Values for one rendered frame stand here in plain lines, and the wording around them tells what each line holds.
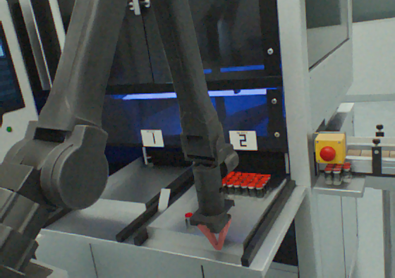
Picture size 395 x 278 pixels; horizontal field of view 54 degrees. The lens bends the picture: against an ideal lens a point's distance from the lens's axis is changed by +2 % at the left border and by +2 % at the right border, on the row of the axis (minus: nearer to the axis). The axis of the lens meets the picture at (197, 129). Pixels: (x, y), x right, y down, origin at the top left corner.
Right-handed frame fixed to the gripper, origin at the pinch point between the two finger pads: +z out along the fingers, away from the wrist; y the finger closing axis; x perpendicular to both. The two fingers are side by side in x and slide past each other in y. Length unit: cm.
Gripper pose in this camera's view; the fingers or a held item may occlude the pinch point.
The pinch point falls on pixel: (217, 245)
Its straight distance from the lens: 90.2
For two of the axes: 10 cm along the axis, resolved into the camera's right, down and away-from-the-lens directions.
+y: 4.6, -3.2, 8.3
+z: 1.4, 9.5, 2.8
